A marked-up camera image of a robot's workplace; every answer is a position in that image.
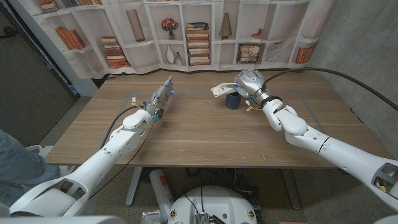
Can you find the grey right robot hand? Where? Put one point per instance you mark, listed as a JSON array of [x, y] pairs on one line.
[[252, 84]]

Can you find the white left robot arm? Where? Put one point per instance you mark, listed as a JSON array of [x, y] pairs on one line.
[[121, 144]]

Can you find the dark blue cup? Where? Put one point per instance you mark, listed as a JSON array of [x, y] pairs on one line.
[[233, 102]]

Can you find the printed bookshelf backdrop cloth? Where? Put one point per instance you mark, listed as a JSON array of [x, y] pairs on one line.
[[149, 49]]

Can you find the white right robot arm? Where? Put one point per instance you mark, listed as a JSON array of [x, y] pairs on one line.
[[311, 137]]

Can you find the crumpled foil tray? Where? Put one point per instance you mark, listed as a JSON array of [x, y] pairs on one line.
[[152, 217]]

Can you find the person's leg in jeans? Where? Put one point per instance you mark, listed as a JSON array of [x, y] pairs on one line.
[[18, 168]]

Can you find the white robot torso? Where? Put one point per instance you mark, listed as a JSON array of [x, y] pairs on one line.
[[214, 205]]

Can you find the white roll with orange label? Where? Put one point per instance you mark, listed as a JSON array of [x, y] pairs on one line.
[[160, 189]]

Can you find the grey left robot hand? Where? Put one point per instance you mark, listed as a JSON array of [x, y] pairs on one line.
[[159, 98]]

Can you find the cream printed pen bag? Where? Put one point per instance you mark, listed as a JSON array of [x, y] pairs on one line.
[[222, 89]]

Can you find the grey table leg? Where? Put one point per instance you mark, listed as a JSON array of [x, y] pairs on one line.
[[291, 189], [133, 186]]

